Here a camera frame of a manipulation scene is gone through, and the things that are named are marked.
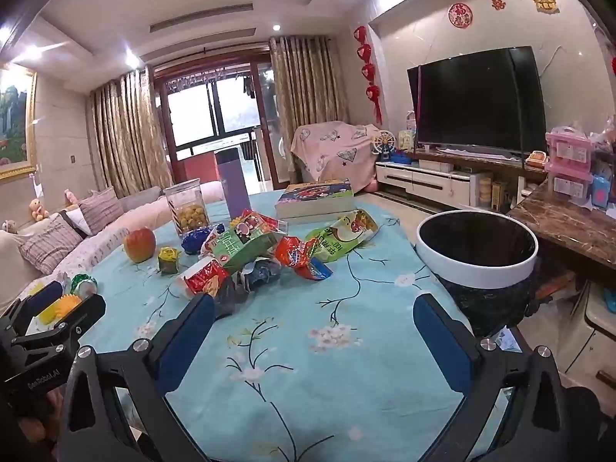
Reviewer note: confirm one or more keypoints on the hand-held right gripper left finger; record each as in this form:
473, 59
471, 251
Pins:
185, 332

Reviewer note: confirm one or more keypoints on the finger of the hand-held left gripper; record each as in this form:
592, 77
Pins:
45, 294
86, 313

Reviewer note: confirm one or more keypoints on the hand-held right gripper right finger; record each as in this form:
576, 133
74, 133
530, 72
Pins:
442, 341

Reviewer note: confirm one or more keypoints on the dark grey foil wrapper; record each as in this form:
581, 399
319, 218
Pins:
226, 301

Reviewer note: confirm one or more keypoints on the red and white snack packet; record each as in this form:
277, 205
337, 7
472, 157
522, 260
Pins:
207, 279

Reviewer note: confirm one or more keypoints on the yellow-orange foam fruit net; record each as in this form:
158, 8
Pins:
77, 305
168, 257

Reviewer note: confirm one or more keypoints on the white round bin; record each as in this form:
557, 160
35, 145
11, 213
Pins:
481, 274

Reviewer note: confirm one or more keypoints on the blue foil wrapper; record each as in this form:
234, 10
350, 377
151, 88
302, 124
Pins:
193, 241
260, 274

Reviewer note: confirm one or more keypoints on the printed drink carton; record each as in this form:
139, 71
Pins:
240, 250

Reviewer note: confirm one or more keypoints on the red printed snack packet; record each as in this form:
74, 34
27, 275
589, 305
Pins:
248, 224

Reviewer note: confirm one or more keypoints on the red snack wrapper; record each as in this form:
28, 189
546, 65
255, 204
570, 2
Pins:
293, 252

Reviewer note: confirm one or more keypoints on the green spouted juice pouch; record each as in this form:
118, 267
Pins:
346, 231

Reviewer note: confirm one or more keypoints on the yellow foam piece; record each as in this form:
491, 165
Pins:
45, 316

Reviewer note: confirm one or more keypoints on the green drink can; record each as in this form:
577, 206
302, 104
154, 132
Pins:
82, 285

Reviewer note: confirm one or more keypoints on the striped pink cushion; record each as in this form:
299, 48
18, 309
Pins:
48, 245
101, 209

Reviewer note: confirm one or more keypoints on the pink sofa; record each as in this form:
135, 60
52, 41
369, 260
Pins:
110, 239

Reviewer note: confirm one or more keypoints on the small white plush toy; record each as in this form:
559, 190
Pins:
8, 226

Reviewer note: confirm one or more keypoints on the beige plush toy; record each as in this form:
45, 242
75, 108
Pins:
37, 209

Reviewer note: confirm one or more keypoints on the red yellow apple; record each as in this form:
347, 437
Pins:
139, 245

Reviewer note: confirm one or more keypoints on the pink plush toy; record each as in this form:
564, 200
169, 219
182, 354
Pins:
71, 196

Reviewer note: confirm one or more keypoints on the teal floral tablecloth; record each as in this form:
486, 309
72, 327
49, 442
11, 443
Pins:
288, 370

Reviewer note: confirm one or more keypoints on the clear jar of popcorn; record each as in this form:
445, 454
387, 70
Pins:
187, 214

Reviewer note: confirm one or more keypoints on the stack of yellow containers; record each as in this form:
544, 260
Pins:
483, 192

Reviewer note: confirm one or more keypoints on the purple thermos bottle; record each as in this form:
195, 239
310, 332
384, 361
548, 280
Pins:
232, 183

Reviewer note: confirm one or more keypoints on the white television cabinet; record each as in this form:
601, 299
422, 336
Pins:
423, 180

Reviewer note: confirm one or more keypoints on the brown marble side table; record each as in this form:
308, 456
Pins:
563, 231

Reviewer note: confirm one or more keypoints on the book with white pages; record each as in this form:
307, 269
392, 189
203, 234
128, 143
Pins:
317, 218

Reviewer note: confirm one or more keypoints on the gold framed landscape painting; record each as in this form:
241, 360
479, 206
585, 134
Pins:
14, 120

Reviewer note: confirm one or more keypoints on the beige patterned curtain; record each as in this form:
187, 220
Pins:
125, 130
308, 82

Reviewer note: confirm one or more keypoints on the blue toy tray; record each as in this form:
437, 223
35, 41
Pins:
400, 157

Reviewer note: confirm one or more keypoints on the thick colourful cover book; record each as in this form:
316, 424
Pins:
313, 190

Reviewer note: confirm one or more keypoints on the pink lidded storage box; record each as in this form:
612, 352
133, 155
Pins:
568, 183
568, 147

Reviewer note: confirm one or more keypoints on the colourful toy house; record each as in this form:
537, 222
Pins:
408, 138

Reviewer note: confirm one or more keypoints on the toy ferris wheel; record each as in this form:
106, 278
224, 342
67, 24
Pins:
382, 144

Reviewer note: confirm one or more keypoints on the blue case with pink heart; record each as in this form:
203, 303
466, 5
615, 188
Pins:
601, 192

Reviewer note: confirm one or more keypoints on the pink printed cover cloth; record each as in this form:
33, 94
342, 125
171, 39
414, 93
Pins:
327, 149

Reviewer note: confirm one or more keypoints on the wooden framed balcony door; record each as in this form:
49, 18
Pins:
226, 106

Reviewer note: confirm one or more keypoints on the black flat television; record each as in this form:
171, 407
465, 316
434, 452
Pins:
476, 101

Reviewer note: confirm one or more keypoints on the round red wall decal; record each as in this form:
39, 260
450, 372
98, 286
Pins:
459, 14

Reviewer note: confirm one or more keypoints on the red character wall decal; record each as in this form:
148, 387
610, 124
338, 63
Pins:
498, 4

